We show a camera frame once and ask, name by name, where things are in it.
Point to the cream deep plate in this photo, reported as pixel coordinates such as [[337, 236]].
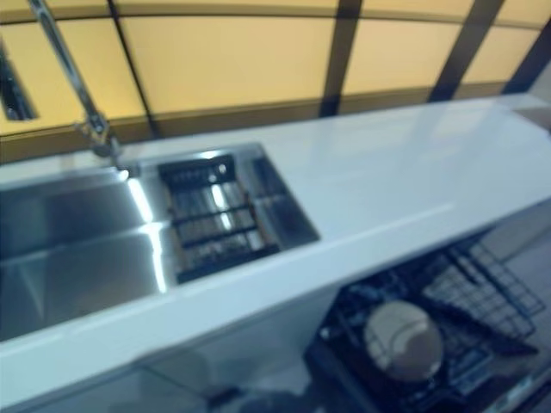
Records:
[[396, 327]]

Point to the black sink dish rack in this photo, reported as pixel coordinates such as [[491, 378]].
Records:
[[215, 232]]

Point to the stainless steel sink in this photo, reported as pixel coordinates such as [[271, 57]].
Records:
[[77, 241]]

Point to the chrome gooseneck faucet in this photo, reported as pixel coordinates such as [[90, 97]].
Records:
[[82, 94]]

